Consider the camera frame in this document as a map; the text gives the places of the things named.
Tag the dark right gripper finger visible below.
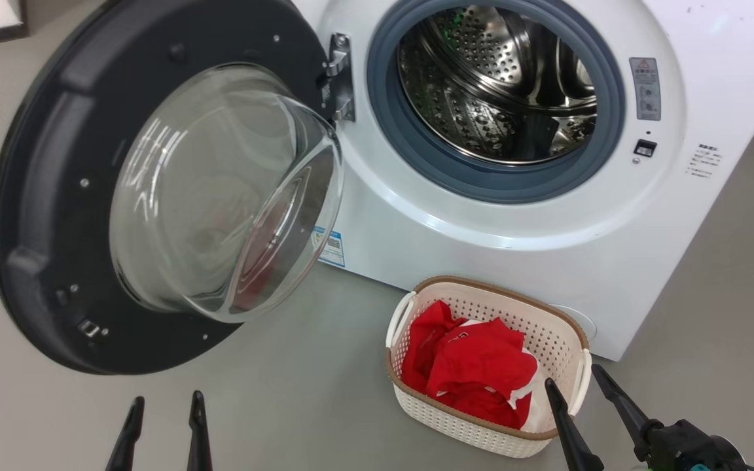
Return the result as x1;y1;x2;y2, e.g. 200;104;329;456
591;364;654;462
544;377;605;471

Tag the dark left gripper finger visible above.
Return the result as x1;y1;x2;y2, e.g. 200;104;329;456
187;391;214;471
105;396;146;471

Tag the red and white garment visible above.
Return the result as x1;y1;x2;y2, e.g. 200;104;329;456
401;300;551;432

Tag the dark round washer door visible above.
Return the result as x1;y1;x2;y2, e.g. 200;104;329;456
0;0;345;375

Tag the cream perforated laundry basket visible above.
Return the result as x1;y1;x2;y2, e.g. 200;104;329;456
385;275;592;459

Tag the white front-load washing machine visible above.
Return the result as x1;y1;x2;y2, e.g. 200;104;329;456
289;0;754;362

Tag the grey rubber door gasket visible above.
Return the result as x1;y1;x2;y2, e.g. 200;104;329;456
367;0;626;205

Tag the metal washer door hinge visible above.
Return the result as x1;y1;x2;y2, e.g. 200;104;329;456
317;33;356;123

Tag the round white filter cover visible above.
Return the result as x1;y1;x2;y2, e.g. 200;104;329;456
547;304;598;341

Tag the blue energy label sticker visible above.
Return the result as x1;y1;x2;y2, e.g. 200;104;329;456
312;227;346;268

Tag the small text sticker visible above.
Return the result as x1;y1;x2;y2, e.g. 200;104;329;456
685;144;723;181

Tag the grey warning label sticker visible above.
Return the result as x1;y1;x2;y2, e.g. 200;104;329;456
629;57;662;122

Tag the steel perforated washer drum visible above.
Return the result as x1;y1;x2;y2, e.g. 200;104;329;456
398;5;597;164

